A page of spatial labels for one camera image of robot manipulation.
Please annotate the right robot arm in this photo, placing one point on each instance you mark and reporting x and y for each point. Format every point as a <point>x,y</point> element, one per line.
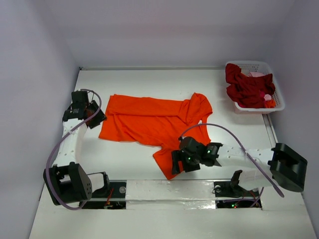
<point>280,166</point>

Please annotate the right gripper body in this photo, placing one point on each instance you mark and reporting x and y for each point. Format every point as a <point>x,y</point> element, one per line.
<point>179,161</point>

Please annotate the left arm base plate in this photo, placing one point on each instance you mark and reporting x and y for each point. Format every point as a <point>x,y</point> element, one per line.
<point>113,198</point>

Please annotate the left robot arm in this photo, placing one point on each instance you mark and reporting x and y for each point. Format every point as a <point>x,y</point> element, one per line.
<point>64,177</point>

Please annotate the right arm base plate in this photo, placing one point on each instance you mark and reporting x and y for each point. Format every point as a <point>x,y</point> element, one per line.
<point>227,197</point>

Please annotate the dark red t shirt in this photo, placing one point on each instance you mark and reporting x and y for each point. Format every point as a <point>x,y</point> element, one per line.
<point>240,88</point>

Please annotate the orange t shirt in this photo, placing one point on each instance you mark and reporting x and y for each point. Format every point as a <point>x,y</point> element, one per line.
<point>156,122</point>

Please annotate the white plastic basket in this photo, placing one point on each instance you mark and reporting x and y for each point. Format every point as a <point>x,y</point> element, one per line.
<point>262,67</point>

